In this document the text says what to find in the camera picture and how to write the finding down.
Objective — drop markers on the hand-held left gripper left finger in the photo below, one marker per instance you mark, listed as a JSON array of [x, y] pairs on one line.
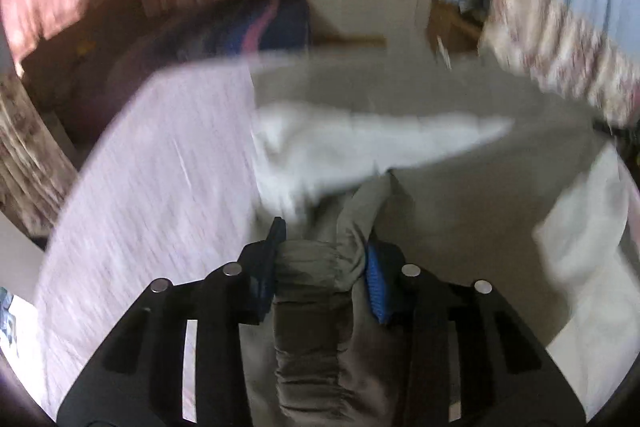
[[267, 267]]

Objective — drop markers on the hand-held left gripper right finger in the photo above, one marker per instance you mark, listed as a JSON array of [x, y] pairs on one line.
[[377, 287]]

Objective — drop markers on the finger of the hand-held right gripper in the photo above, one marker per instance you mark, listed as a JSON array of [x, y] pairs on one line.
[[612, 134]]

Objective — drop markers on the olive jacket with white lining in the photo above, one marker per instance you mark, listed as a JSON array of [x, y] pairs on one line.
[[475, 187]]

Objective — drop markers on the wide blue floral curtain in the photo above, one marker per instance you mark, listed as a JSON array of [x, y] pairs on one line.
[[565, 7]]

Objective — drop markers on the bed with pink floral sheet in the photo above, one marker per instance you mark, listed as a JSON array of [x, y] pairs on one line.
[[150, 187]]

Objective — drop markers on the cluttered wooden side table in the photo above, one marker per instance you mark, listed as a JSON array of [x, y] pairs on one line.
[[450, 27]]

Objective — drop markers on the purple pink striped blanket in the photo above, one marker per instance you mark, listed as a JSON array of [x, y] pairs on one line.
[[260, 27]]

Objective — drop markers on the brown covered bed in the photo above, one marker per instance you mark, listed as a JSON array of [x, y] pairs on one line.
[[75, 77]]

